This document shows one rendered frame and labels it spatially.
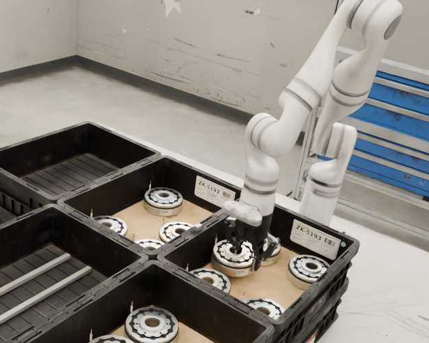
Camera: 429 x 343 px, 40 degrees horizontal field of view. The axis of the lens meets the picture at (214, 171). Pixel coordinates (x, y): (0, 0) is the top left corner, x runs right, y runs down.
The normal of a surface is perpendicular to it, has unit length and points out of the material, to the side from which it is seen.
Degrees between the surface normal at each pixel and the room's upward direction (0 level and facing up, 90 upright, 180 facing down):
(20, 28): 90
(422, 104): 90
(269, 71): 90
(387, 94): 90
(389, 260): 0
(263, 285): 0
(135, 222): 0
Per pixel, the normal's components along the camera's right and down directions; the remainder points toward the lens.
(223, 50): -0.52, 0.32
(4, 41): 0.84, 0.33
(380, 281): 0.13, -0.89
